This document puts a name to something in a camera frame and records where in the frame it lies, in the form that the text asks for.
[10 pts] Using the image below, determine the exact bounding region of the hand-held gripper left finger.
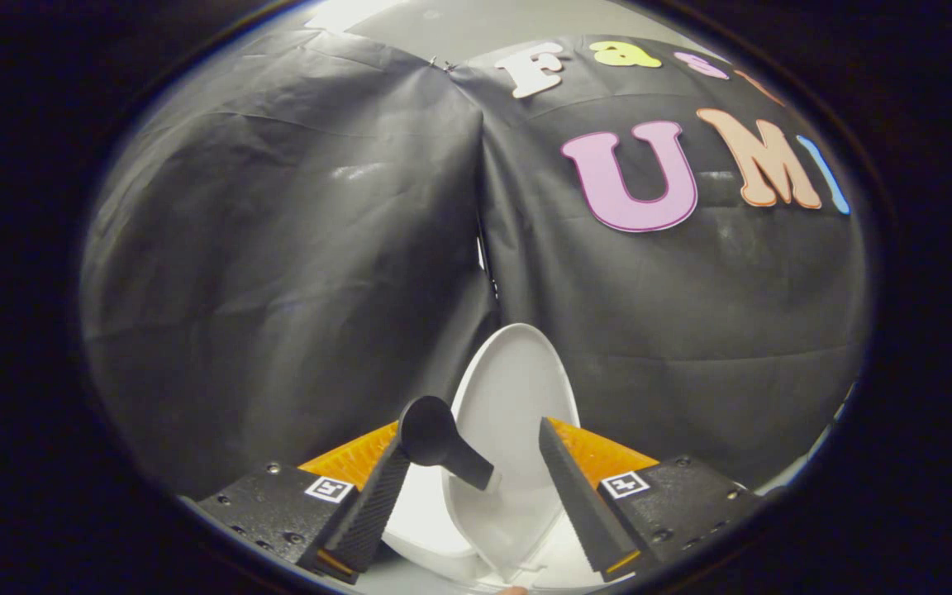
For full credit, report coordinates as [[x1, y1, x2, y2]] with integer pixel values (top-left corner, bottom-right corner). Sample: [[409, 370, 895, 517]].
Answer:
[[194, 421, 412, 585]]

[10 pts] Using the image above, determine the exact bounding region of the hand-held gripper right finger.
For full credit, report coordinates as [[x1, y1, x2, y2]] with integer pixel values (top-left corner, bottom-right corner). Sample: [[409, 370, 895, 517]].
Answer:
[[538, 416, 767, 583]]

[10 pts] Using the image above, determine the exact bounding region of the white toilet bowl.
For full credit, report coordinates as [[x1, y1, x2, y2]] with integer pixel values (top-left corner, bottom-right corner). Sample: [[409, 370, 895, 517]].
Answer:
[[380, 463, 609, 590]]

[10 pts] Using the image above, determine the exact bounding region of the black backdrop cloth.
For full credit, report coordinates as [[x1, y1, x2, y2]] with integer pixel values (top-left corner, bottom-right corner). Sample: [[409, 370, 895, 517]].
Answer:
[[79, 28, 870, 502]]

